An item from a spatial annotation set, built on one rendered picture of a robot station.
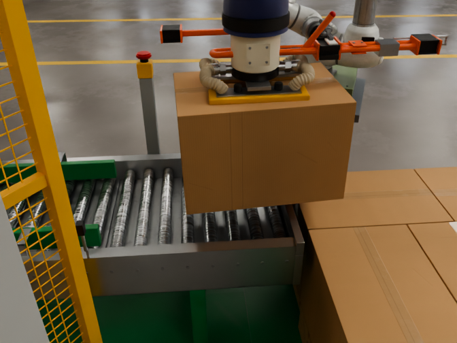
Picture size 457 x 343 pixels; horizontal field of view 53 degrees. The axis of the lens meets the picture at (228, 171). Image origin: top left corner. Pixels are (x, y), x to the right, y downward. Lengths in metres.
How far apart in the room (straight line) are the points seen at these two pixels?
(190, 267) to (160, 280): 0.12
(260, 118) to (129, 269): 0.71
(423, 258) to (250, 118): 0.81
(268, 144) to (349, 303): 0.58
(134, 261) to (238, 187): 0.45
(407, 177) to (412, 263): 0.58
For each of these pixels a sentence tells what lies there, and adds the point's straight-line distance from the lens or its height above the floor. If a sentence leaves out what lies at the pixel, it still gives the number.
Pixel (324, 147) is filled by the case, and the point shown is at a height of 0.91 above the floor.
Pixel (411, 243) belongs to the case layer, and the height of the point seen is 0.54.
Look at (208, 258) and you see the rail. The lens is 1.67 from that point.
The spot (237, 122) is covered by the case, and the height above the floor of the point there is 1.03.
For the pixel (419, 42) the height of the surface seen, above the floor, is 1.23.
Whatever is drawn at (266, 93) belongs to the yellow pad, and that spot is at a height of 1.09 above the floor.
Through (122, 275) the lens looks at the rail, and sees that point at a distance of 1.73.
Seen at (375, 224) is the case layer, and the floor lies 0.54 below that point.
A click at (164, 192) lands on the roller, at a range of 2.02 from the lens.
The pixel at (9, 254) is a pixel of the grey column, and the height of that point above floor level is 1.18.
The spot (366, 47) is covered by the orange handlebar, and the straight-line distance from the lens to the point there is 1.71.
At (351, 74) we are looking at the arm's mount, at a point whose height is 0.83.
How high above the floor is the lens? 1.70
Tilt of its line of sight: 33 degrees down
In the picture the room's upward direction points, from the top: straight up
